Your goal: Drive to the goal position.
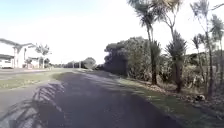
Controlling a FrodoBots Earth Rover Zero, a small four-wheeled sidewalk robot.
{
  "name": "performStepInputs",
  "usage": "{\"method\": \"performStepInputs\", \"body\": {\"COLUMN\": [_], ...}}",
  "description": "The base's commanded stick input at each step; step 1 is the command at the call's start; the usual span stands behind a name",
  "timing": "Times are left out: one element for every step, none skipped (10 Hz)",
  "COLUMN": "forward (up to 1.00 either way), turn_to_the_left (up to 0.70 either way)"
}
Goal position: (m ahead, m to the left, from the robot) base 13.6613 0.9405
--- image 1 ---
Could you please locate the white house with dark roof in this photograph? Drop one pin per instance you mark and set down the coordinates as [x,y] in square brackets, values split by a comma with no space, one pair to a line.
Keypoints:
[13,53]

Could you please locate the row of palm trees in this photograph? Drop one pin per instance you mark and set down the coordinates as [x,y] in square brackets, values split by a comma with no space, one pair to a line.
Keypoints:
[153,66]

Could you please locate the grey side road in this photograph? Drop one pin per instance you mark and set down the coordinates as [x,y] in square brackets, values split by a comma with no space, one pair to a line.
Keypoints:
[16,71]

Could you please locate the round tree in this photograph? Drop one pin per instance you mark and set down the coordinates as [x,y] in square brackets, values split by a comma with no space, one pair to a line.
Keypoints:
[89,62]

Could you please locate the grey asphalt road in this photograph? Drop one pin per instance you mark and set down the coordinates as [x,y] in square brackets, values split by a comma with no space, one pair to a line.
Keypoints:
[100,103]

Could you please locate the small palm tree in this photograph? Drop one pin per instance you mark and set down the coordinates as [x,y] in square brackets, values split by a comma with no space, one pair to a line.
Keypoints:
[43,50]

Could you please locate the large dark bush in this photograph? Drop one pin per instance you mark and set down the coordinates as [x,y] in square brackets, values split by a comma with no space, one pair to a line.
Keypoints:
[126,56]

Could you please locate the grass verge with leaf litter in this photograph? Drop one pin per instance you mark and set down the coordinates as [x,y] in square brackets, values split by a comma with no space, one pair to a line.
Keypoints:
[160,99]

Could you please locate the row of dark trees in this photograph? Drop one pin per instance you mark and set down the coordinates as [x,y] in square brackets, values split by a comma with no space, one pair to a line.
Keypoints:
[68,64]

